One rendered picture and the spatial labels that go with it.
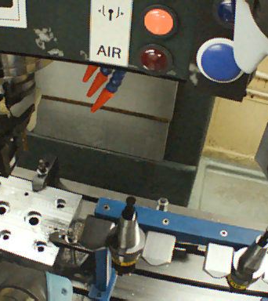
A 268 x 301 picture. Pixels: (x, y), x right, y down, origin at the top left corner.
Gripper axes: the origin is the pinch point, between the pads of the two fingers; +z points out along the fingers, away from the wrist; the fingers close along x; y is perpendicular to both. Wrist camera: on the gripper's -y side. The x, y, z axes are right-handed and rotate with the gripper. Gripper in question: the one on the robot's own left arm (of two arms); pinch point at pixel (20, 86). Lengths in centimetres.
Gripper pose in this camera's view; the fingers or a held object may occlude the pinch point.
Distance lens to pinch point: 64.1
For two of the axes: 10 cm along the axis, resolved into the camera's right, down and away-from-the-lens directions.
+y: -0.7, 7.2, 6.9
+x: 9.7, 2.1, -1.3
